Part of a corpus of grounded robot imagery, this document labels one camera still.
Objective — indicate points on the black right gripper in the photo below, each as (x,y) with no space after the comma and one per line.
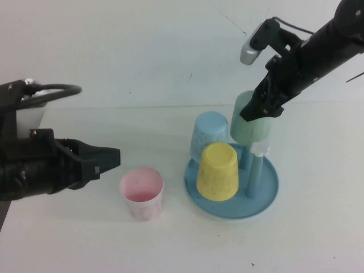
(284,79)

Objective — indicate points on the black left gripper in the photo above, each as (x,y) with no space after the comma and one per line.
(59,167)

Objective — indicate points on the light green plastic cup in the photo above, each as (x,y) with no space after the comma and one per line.
(250,130)

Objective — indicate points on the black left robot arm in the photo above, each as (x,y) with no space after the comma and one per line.
(22,179)

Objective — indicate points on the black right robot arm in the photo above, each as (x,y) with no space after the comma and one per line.
(335,37)

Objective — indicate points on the light blue plastic cup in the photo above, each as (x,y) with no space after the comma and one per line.
(209,133)

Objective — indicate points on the pink plastic cup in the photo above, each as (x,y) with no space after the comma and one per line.
(142,209)

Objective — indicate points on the yellow plastic cup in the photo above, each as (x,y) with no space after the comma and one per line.
(217,176)

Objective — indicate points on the blue cup stand with pegs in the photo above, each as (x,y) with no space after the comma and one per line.
(227,209)

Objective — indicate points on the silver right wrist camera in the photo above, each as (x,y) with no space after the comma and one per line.
(248,54)

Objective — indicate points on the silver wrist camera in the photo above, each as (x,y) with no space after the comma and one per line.
(248,54)
(31,119)

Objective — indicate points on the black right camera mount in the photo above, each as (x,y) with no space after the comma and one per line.
(273,37)

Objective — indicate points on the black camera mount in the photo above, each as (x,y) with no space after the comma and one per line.
(273,37)
(11,119)

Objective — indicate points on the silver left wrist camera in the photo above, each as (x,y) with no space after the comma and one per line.
(31,119)

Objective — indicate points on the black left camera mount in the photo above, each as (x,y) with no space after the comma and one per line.
(11,119)

